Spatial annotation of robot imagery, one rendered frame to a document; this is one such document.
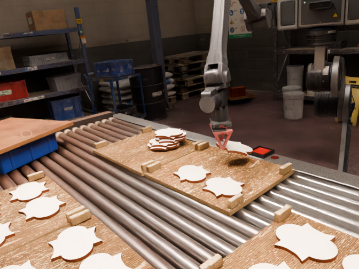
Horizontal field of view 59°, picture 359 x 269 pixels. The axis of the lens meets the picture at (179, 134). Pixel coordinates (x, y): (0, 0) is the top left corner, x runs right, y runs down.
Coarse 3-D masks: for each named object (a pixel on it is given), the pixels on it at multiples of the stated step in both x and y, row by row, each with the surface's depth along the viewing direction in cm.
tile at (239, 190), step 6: (210, 180) 106; (216, 180) 106; (222, 180) 106; (228, 180) 105; (234, 180) 105; (210, 186) 103; (216, 186) 102; (222, 186) 102; (228, 186) 102; (234, 186) 101; (240, 186) 101; (210, 192) 101; (216, 192) 99; (222, 192) 98; (228, 192) 98; (234, 192) 98; (240, 192) 98; (216, 198) 97
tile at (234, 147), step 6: (216, 144) 117; (222, 144) 117; (228, 144) 118; (234, 144) 120; (240, 144) 121; (228, 150) 112; (234, 150) 113; (240, 150) 115; (246, 150) 116; (252, 150) 118
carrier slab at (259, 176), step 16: (176, 160) 128; (192, 160) 127; (208, 160) 125; (224, 160) 124; (240, 160) 122; (256, 160) 121; (160, 176) 116; (208, 176) 112; (224, 176) 111; (240, 176) 110; (256, 176) 108; (272, 176) 107; (288, 176) 109; (192, 192) 102; (208, 192) 101; (256, 192) 98; (224, 208) 92; (240, 208) 93
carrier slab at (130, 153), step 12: (108, 144) 155; (120, 144) 154; (132, 144) 152; (144, 144) 150; (180, 144) 145; (108, 156) 140; (120, 156) 138; (132, 156) 137; (144, 156) 136; (156, 156) 134; (168, 156) 133; (180, 156) 132; (132, 168) 125
